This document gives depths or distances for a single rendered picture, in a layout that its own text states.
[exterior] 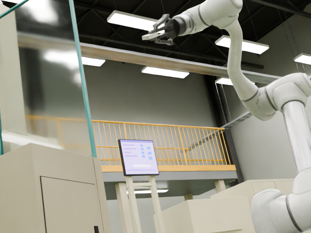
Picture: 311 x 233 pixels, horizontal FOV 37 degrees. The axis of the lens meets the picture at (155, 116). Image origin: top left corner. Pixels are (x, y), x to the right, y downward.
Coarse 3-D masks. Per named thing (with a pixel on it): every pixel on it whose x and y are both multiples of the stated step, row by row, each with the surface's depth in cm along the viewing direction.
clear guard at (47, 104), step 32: (32, 0) 235; (64, 0) 223; (0, 32) 243; (32, 32) 230; (64, 32) 218; (0, 64) 237; (32, 64) 225; (64, 64) 213; (0, 96) 232; (32, 96) 220; (64, 96) 209; (0, 128) 226; (32, 128) 215; (64, 128) 205
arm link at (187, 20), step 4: (176, 16) 192; (180, 16) 191; (184, 16) 192; (188, 16) 193; (184, 20) 191; (188, 20) 192; (192, 20) 194; (188, 24) 192; (192, 24) 194; (188, 28) 192; (192, 28) 195; (184, 32) 193; (188, 32) 194
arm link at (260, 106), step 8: (264, 88) 221; (256, 96) 219; (264, 96) 219; (248, 104) 222; (256, 104) 220; (264, 104) 219; (272, 104) 218; (256, 112) 223; (264, 112) 222; (272, 112) 222; (264, 120) 228
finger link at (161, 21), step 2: (164, 14) 185; (168, 14) 185; (162, 16) 185; (166, 16) 184; (168, 16) 185; (160, 18) 184; (162, 18) 183; (164, 18) 183; (166, 18) 184; (158, 20) 183; (160, 20) 182; (162, 20) 182; (164, 20) 183; (166, 20) 184; (156, 22) 181; (158, 22) 181; (160, 22) 180; (162, 22) 182; (154, 24) 180; (156, 24) 182; (158, 24) 179; (160, 24) 180; (152, 26) 180; (156, 26) 179; (158, 26) 179
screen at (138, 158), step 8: (120, 144) 667; (128, 144) 675; (136, 144) 683; (144, 144) 692; (152, 144) 701; (120, 152) 664; (128, 152) 669; (136, 152) 677; (144, 152) 686; (152, 152) 695; (128, 160) 663; (136, 160) 671; (144, 160) 680; (152, 160) 688; (128, 168) 657; (136, 168) 665; (144, 168) 674; (152, 168) 682
